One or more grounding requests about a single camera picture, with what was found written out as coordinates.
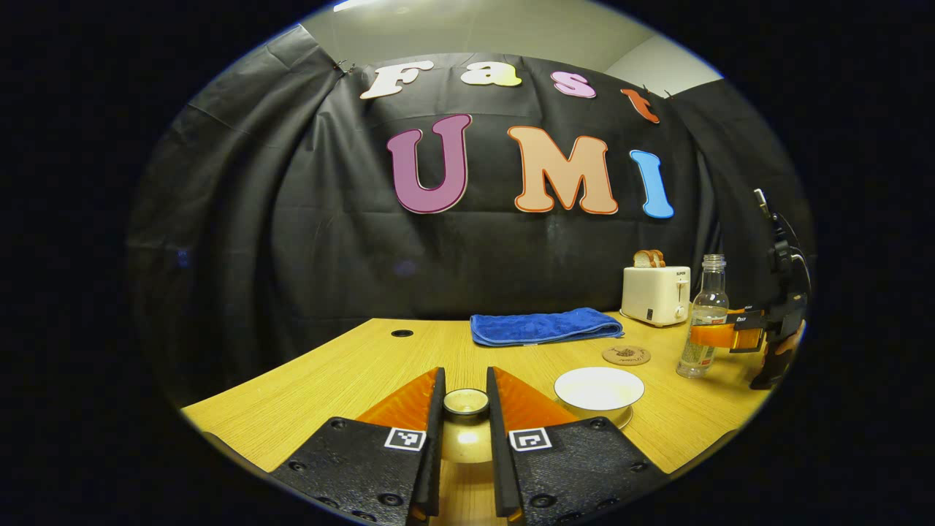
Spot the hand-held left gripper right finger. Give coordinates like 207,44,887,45
486,366,669,525

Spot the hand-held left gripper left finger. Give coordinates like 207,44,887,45
270,367,447,525

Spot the clear water bottle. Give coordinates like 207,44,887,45
676,254,730,379

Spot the cream teacup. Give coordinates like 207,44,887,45
554,367,646,422

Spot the round cork coaster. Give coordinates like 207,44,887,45
602,345,652,367

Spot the white toaster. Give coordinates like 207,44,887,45
621,265,692,327

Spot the cream saucer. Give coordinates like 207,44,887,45
577,405,635,431

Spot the blue towel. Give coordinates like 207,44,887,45
470,308,624,347

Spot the black backdrop cloth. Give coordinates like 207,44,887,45
126,26,815,410

